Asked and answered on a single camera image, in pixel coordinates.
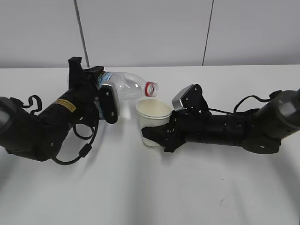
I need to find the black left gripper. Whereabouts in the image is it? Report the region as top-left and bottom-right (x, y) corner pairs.
(38, 57), (105, 131)

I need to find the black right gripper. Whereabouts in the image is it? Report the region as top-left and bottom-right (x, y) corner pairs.
(142, 109), (211, 153)

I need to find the white paper cup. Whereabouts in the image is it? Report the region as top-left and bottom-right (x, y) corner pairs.
(135, 98), (173, 148)

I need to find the clear plastic water bottle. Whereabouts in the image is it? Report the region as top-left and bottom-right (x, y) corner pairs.
(98, 72), (159, 100)

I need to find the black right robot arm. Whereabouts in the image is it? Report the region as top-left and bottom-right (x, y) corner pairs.
(141, 84), (300, 154)

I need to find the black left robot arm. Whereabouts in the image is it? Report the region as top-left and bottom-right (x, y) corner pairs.
(0, 57), (105, 165)

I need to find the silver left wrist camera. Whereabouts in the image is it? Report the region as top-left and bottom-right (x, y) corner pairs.
(98, 81), (120, 124)

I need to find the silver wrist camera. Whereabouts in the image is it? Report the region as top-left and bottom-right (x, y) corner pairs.
(172, 84), (210, 115)
(98, 81), (120, 124)

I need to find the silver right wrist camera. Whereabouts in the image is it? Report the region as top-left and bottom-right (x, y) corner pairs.
(172, 84), (210, 115)

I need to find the black left camera cable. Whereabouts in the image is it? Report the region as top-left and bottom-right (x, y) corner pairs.
(17, 95), (99, 166)

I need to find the black camera cable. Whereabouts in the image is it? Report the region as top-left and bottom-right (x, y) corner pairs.
(208, 95), (272, 117)
(17, 95), (99, 166)

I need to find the black right camera cable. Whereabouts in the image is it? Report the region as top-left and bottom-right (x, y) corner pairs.
(208, 95), (272, 117)

